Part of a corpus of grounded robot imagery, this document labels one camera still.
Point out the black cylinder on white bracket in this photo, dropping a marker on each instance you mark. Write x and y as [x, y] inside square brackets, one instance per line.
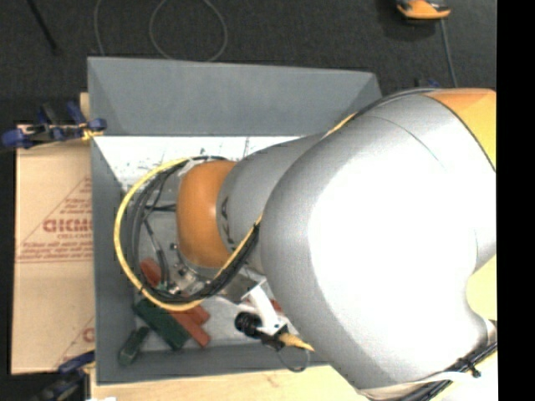
[262, 307]

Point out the dark green flat block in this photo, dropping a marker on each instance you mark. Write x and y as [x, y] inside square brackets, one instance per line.
[165, 324]
[133, 345]

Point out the grey metal bin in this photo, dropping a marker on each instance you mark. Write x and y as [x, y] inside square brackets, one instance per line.
[217, 98]

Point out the red-brown flat block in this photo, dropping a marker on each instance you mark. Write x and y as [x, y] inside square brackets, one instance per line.
[150, 272]
[193, 316]
[201, 335]

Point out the brown cardboard board red print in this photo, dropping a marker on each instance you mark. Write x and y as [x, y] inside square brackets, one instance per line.
[50, 274]

